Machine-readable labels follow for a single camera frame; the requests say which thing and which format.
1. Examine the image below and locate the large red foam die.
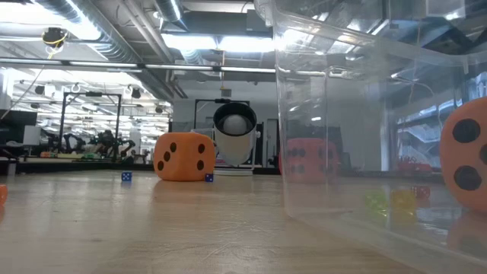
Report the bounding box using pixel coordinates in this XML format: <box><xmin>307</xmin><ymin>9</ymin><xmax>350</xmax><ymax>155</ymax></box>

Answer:
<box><xmin>279</xmin><ymin>137</ymin><xmax>339</xmax><ymax>184</ymax></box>

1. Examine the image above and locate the clear plastic bin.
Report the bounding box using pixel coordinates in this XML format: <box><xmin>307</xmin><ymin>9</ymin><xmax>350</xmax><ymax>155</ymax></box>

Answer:
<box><xmin>253</xmin><ymin>0</ymin><xmax>487</xmax><ymax>274</ymax></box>

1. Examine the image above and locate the small yellow-green die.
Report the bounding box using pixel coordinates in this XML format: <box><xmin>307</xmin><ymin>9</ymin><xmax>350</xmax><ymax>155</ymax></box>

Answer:
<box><xmin>364</xmin><ymin>190</ymin><xmax>389</xmax><ymax>212</ymax></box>

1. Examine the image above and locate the large orange foam die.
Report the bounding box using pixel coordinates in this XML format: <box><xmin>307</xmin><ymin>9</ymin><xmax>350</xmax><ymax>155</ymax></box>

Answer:
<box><xmin>439</xmin><ymin>97</ymin><xmax>487</xmax><ymax>214</ymax></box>
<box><xmin>153</xmin><ymin>132</ymin><xmax>217</xmax><ymax>182</ymax></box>

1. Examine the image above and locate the ceiling light bar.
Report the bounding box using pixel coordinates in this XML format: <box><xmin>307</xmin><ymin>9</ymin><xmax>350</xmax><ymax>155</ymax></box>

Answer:
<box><xmin>0</xmin><ymin>56</ymin><xmax>277</xmax><ymax>74</ymax></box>

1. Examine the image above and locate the black background robot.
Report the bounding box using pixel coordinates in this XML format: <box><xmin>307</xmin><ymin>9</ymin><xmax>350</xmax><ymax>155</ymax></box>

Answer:
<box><xmin>62</xmin><ymin>129</ymin><xmax>136</xmax><ymax>159</ymax></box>

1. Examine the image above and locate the black table rig frame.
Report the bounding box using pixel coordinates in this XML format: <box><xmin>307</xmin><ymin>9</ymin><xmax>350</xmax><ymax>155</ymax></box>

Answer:
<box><xmin>0</xmin><ymin>159</ymin><xmax>282</xmax><ymax>176</ymax></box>

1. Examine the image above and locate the black background rig frame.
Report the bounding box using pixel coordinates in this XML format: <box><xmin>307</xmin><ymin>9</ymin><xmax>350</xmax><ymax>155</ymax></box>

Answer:
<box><xmin>59</xmin><ymin>91</ymin><xmax>123</xmax><ymax>161</ymax></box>

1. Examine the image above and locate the ceiling cable reel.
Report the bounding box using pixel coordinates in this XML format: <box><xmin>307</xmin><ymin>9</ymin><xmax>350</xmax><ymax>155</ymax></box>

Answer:
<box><xmin>41</xmin><ymin>27</ymin><xmax>69</xmax><ymax>49</ymax></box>

